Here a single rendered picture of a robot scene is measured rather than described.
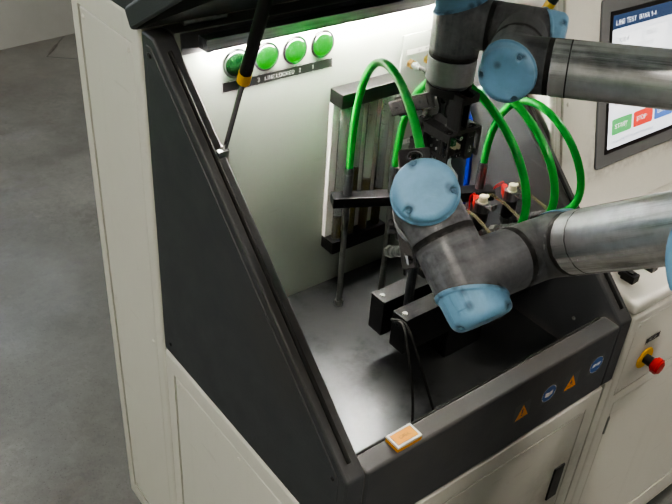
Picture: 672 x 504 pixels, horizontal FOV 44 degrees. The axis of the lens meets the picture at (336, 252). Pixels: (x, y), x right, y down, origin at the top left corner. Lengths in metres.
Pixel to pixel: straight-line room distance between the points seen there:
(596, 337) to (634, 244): 0.75
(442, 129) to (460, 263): 0.44
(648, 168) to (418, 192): 1.13
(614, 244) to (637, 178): 1.06
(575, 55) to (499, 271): 0.32
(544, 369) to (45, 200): 2.67
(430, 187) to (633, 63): 0.34
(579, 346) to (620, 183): 0.46
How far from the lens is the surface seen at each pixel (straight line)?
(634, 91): 1.12
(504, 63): 1.10
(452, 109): 1.30
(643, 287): 1.73
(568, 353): 1.56
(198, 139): 1.29
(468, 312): 0.91
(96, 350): 2.94
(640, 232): 0.87
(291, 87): 1.52
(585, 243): 0.92
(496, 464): 1.60
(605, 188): 1.86
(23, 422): 2.75
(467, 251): 0.92
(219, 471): 1.72
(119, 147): 1.59
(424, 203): 0.90
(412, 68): 1.69
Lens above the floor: 1.93
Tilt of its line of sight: 35 degrees down
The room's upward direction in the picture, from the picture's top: 4 degrees clockwise
